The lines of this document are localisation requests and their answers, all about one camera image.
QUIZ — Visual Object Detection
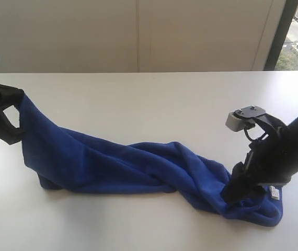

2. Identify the blue microfiber towel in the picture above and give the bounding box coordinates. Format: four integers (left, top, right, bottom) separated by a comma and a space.
16, 96, 283, 227

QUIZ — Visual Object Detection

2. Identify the dark window frame post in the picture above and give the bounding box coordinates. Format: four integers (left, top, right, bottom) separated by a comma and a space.
263, 0, 298, 71

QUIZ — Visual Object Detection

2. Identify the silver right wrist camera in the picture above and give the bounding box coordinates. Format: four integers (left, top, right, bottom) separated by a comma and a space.
225, 106, 266, 132

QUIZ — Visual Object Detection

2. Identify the white towel label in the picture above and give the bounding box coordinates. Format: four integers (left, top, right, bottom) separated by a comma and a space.
269, 186, 280, 200

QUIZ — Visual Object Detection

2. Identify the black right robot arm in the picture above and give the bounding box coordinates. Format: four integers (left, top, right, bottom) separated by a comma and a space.
221, 106, 298, 203

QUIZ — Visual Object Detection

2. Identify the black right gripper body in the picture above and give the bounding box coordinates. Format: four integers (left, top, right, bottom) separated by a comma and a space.
232, 120, 293, 187

